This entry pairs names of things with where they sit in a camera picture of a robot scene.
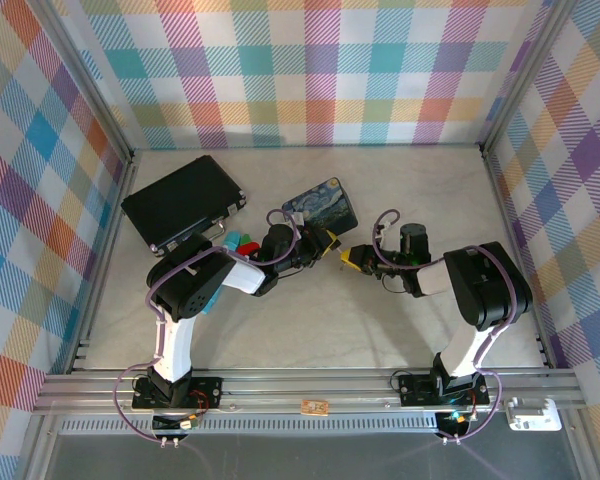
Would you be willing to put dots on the starry night print tin box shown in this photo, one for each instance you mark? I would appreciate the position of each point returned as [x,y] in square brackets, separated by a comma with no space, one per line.
[322,202]

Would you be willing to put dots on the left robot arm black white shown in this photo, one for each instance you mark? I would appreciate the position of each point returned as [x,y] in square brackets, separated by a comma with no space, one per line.
[190,285]

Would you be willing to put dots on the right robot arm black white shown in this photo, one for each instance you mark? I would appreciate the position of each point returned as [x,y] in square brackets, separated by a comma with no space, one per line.
[485,285]

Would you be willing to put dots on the red toy block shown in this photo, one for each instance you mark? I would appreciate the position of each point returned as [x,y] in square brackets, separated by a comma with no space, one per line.
[250,248]

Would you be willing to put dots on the green toy block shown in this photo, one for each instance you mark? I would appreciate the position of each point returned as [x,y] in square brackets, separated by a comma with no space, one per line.
[246,238]

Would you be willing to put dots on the light blue marker pen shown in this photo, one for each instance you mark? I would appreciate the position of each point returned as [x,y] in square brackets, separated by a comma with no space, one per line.
[232,239]

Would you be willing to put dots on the black hard carrying case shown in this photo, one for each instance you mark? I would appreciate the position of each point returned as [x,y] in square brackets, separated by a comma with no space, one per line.
[180,200]

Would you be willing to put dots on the orange label sticker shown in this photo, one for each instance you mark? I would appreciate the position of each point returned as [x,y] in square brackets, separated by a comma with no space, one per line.
[315,407]

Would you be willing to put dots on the black connector box yellow plug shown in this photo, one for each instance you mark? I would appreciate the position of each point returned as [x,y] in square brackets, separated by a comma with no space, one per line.
[452,421]
[177,424]

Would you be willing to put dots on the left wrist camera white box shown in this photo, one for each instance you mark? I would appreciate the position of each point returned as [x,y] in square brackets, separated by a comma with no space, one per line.
[300,221]

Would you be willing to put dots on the aluminium frame cross rail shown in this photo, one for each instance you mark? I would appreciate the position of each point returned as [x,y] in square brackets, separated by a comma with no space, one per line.
[305,387]

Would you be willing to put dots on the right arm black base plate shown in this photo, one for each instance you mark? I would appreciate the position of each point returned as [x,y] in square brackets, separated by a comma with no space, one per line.
[415,390]

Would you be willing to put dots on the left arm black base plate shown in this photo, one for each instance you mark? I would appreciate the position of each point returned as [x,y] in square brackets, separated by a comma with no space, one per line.
[205,390]

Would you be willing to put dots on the aluminium frame corner post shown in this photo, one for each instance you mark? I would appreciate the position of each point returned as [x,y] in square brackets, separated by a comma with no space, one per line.
[525,75]
[85,80]

